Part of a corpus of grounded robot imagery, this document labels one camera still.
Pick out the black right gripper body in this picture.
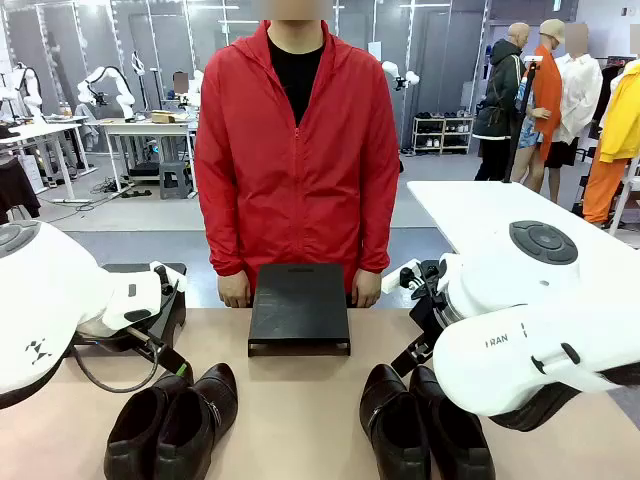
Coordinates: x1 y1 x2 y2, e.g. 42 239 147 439
408 258 452 349

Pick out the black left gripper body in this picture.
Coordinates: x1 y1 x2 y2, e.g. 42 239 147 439
73 322 154 354

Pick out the textured black buckle shoe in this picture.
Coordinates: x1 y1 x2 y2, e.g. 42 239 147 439
409 364 497 480
358 363 432 480

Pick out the person's left forearm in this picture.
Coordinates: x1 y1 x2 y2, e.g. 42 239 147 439
349 172 402 275

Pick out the person's right forearm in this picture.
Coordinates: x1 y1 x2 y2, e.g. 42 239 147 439
194 174 247 278

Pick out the person in red jacket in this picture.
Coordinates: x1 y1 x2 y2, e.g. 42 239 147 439
193 18 402 307

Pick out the person in white shirt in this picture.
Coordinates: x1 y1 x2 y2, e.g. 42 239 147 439
543 22 605 170

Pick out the person's left hand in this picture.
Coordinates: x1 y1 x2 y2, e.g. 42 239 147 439
351 269 383 310

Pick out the person's right hand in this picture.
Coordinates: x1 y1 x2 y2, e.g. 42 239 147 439
218 272 252 310

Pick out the smooth black leather shoe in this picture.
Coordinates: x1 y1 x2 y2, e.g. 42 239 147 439
153 362 239 480
103 372 195 480

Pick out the white shoe rack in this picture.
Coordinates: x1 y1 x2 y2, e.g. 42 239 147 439
411 114 475 156

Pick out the grey plastic stool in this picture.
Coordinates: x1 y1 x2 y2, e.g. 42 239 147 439
158 160 195 201

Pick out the dark cloth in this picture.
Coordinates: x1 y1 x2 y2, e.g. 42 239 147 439
0 158 42 224

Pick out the black tripod pole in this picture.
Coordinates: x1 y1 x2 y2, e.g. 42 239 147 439
501 55 545 184

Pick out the white desk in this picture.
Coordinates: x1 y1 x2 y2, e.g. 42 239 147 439
85 117 200 195
0 121 99 202

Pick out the mannequin in yellow hoodie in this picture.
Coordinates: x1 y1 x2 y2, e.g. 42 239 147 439
581 58 640 226

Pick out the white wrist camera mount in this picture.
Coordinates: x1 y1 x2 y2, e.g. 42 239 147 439
381 258 422 295

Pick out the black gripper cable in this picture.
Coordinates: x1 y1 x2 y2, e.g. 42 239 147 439
72 343 164 395

